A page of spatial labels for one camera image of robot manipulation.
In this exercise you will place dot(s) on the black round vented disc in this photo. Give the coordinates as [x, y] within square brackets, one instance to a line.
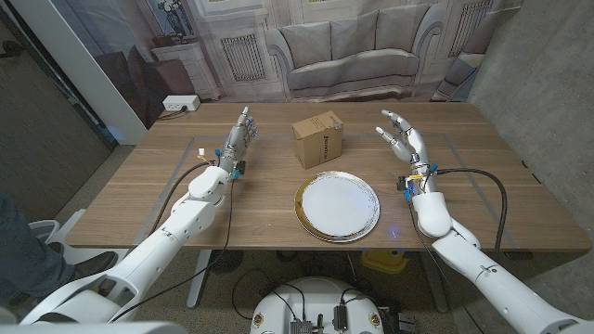
[226, 261]

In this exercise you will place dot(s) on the white gold-rimmed paper plate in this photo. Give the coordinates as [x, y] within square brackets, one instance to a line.
[336, 206]

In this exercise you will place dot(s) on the yellow object under table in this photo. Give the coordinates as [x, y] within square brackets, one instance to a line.
[385, 262]

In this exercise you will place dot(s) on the white power strip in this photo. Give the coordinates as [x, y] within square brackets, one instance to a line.
[181, 102]

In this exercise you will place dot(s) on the dark leather shoe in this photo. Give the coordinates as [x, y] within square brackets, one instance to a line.
[88, 264]

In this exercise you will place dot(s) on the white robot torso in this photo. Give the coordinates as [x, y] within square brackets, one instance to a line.
[315, 301]

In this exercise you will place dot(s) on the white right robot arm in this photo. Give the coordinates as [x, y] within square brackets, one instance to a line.
[487, 273]

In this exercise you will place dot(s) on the white slanted pillar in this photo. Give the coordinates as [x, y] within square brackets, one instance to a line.
[88, 74]

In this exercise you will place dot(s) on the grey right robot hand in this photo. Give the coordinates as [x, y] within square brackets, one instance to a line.
[413, 144]

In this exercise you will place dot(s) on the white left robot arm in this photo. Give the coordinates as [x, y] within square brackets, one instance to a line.
[185, 218]

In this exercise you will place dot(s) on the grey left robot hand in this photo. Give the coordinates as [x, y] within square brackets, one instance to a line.
[234, 144]

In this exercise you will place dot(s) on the white chair base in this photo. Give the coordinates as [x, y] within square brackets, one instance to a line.
[46, 229]

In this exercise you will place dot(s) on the blue jeans leg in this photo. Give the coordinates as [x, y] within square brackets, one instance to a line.
[23, 250]

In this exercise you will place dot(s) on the cardboard packing box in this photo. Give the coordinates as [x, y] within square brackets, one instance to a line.
[318, 144]

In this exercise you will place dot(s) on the grey tape outline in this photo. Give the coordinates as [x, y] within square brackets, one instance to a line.
[269, 137]

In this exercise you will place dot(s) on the printed living room backdrop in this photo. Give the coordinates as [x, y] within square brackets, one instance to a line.
[352, 46]

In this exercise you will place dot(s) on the white table leg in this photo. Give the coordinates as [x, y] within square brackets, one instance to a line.
[435, 283]
[198, 278]

